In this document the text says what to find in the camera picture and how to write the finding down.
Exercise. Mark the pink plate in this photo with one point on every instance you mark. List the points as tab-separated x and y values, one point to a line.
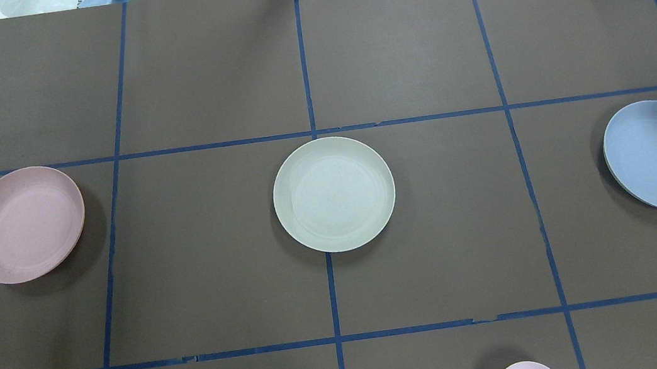
42	214

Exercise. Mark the beige plate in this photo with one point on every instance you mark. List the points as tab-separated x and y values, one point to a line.
334	194

